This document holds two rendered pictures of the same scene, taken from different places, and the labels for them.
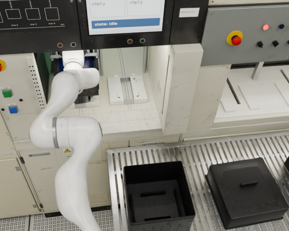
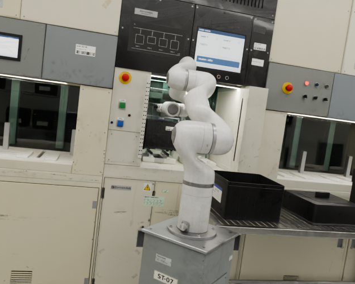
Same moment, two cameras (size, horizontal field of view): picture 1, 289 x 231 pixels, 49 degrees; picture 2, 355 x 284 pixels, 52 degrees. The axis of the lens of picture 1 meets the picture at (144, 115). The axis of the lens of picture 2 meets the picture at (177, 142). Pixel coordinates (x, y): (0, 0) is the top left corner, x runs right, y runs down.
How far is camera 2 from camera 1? 1.43 m
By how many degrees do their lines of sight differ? 42
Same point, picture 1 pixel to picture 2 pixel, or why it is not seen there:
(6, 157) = (89, 185)
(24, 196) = (81, 258)
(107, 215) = not seen: outside the picture
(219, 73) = (279, 120)
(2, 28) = (141, 48)
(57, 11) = (177, 44)
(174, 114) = (246, 151)
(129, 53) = not seen: hidden behind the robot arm
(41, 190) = (102, 250)
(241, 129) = not seen: hidden behind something
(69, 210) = (200, 103)
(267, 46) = (310, 101)
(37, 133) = (175, 69)
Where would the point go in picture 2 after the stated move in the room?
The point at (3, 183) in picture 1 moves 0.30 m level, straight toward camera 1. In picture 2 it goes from (71, 227) to (98, 247)
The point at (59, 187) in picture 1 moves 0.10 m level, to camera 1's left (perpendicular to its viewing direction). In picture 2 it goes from (191, 94) to (167, 91)
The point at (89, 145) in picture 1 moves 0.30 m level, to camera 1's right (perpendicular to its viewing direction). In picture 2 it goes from (211, 80) to (277, 89)
